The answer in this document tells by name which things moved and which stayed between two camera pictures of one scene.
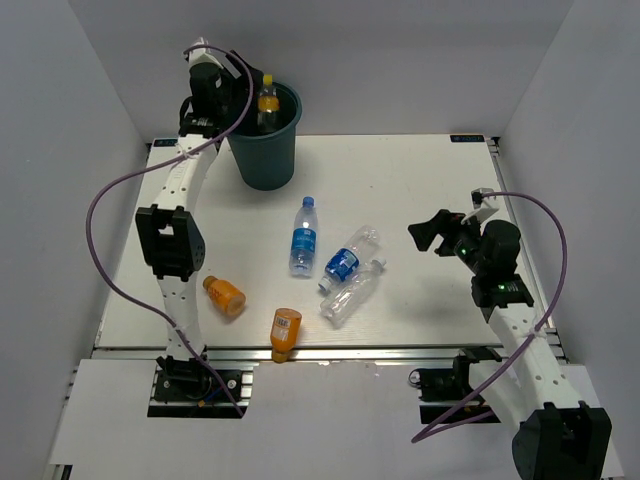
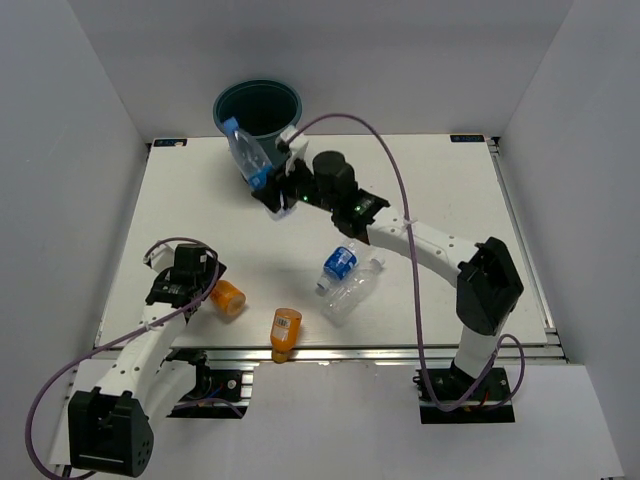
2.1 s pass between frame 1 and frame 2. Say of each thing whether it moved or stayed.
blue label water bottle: moved
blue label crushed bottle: stayed
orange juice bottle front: stayed
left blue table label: stayed
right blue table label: stayed
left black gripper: moved
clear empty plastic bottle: stayed
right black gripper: moved
